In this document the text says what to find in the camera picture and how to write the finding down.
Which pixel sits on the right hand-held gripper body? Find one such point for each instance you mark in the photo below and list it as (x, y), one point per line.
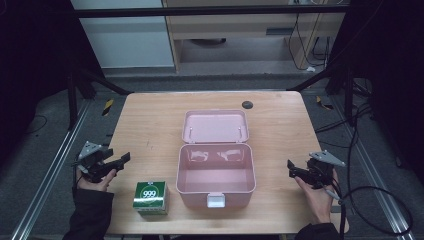
(320, 170)

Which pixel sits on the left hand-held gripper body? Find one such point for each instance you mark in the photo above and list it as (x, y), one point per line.
(90, 159)

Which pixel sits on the person's left hand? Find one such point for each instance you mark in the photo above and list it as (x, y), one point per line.
(100, 184)

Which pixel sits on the person's right hand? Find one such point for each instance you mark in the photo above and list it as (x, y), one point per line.
(316, 203)

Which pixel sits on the green medicine carton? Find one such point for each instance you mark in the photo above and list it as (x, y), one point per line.
(150, 197)

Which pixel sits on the yellow black striped tape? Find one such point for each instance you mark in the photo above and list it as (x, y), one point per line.
(107, 107)
(324, 103)

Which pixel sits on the black metal stand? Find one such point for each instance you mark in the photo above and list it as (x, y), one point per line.
(71, 100)
(348, 96)

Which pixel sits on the black round table grommet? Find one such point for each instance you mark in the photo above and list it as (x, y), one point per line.
(247, 105)

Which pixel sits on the pink plastic storage box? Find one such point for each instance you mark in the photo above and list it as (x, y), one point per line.
(216, 166)

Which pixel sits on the white cabinet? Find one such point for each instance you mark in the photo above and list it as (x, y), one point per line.
(126, 36)

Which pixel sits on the light wooden desk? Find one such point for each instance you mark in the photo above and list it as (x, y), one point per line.
(233, 31)

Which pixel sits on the aluminium floor rail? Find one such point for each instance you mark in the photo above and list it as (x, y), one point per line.
(46, 176)
(373, 180)

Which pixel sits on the black horizontal frame bar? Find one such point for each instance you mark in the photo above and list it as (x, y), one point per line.
(200, 11)

